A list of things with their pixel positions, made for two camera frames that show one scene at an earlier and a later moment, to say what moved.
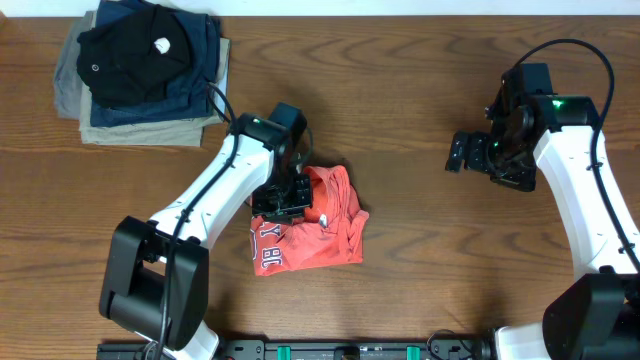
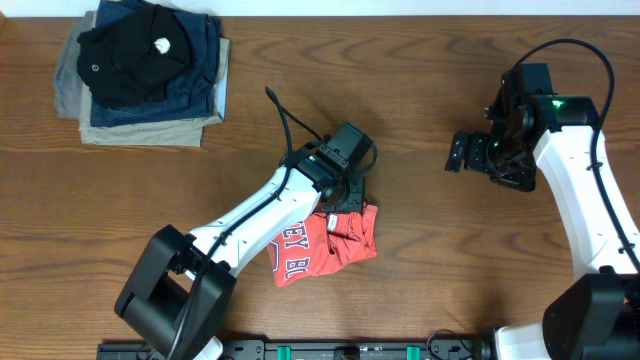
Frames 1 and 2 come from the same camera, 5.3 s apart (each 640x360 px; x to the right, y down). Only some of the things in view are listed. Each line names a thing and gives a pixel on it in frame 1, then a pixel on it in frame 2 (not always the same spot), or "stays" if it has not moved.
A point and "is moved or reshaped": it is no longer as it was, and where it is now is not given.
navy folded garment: (190, 98) stays
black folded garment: (130, 61) stays
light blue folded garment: (218, 97) stays
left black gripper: (305, 201) -> (357, 203)
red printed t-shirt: (330, 234) is moved or reshaped
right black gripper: (522, 180) stays
